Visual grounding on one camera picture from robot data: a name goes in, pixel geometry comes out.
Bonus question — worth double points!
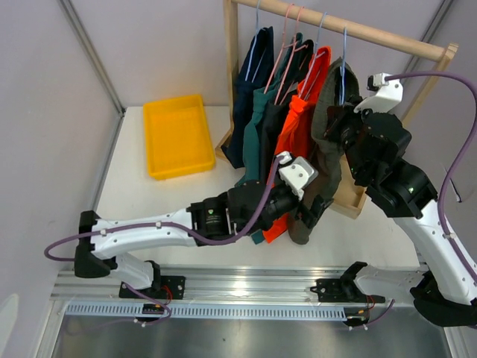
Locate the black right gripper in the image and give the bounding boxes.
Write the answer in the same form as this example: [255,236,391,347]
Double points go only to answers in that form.
[323,95,383,182]

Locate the olive green shorts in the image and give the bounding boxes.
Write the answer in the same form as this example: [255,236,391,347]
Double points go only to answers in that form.
[286,56,361,246]

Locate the orange mesh shorts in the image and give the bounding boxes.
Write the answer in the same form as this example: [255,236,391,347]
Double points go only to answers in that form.
[260,45,332,244]

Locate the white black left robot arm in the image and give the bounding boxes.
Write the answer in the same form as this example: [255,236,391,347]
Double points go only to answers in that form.
[74,180,332,298]

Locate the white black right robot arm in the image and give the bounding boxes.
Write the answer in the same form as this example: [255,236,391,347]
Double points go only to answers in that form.
[321,104,476,327]

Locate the black shorts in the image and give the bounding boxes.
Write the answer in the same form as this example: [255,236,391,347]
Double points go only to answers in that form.
[259,32,314,182]

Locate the pink hanger right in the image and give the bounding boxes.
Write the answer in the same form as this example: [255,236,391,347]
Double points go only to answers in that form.
[274,6,310,104]

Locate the pink hanger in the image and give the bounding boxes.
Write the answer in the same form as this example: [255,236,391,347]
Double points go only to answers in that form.
[264,3,294,94]
[274,6,310,104]

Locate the teal green shorts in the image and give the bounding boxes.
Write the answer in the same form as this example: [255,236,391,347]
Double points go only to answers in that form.
[234,32,305,245]

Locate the pink hanger left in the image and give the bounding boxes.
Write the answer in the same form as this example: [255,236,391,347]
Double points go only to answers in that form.
[264,3,294,94]

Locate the navy blue shorts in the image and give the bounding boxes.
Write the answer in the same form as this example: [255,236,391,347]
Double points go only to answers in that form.
[221,40,274,169]

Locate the wooden clothes rack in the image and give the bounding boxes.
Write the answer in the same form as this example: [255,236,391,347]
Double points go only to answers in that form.
[215,1,459,219]

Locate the yellow plastic tray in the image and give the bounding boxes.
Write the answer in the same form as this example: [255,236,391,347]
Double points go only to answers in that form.
[142,95,215,180]

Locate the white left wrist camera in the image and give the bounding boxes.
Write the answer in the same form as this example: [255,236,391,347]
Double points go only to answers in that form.
[278,151,318,201]

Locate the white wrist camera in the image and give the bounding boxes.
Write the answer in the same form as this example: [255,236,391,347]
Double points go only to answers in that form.
[278,151,318,201]
[353,72,403,113]

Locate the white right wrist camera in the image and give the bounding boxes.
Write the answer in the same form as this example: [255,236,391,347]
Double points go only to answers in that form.
[353,72,403,113]

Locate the aluminium mounting rail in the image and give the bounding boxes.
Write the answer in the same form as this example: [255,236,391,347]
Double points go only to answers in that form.
[50,263,458,309]

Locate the slotted grey cable duct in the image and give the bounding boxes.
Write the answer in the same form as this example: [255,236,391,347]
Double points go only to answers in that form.
[66,301,347,321]

